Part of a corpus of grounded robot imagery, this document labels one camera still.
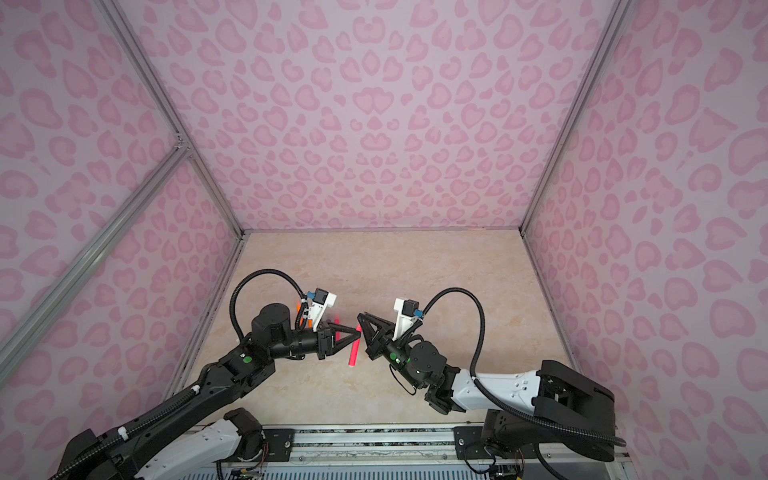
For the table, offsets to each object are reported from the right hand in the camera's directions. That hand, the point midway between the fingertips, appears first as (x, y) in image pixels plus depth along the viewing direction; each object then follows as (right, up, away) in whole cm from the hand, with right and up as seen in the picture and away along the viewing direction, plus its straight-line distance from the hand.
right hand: (357, 322), depth 69 cm
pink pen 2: (-4, -2, -4) cm, 6 cm away
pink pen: (-1, -6, 0) cm, 6 cm away
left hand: (0, -3, 0) cm, 3 cm away
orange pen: (-12, +4, -5) cm, 14 cm away
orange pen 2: (-10, +1, -4) cm, 11 cm away
